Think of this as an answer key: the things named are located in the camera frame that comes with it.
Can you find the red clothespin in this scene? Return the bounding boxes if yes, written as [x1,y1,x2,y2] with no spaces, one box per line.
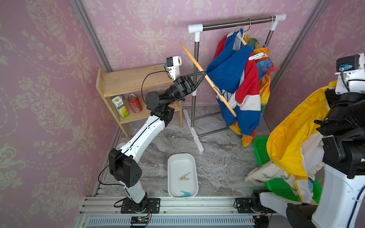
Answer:
[265,66,280,72]

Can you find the yellow dinosaur print jacket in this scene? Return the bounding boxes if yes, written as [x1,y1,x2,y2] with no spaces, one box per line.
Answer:
[244,80,338,204]

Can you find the green white juice carton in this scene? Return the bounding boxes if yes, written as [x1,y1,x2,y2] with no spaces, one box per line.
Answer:
[111,96,129,119]

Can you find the blue clothespin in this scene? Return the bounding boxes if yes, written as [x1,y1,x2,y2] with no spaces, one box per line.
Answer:
[180,191,191,198]

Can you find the green plastic basket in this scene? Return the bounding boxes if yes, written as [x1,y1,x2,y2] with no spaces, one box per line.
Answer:
[245,134,325,205]

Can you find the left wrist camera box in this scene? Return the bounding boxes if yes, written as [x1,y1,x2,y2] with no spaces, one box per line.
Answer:
[164,56,182,81]

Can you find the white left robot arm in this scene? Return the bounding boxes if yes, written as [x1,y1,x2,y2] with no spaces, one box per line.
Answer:
[108,71,206,208]

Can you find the blue red white jacket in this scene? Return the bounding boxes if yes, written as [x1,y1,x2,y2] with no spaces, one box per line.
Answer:
[206,29,261,136]

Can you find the wooden clothes hanger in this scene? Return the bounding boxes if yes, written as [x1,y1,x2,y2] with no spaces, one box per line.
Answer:
[179,42,237,117]

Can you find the pink clothespin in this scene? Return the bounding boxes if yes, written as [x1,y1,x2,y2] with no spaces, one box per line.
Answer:
[179,172,191,181]

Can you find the red soda can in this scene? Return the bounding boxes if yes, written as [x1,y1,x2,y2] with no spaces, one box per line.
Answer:
[127,94,143,114]

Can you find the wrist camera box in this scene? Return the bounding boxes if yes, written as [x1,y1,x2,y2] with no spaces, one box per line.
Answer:
[335,53,365,95]
[164,56,182,81]

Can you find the white plastic tray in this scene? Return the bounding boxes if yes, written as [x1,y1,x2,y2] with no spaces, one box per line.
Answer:
[168,154,199,199]

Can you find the metal clothes rack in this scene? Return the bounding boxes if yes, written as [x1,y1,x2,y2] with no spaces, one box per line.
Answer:
[182,13,287,155]

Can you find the white clothespin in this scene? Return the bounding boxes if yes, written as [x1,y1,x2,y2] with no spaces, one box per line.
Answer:
[248,52,267,60]

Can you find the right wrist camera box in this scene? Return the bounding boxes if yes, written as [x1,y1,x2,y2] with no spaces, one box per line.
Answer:
[335,53,365,95]

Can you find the rainbow striped jacket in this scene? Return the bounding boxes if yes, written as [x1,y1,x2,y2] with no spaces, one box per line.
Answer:
[230,35,274,147]

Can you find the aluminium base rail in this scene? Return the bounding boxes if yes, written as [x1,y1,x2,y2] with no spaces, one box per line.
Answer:
[75,196,290,228]

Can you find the small circuit board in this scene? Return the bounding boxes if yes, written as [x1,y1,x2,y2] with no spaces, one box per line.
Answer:
[130,217,150,225]

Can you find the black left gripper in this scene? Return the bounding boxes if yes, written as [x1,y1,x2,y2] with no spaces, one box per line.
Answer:
[161,75,204,109]

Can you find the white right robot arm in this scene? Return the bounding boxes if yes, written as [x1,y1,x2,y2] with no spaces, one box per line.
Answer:
[252,82,365,228]

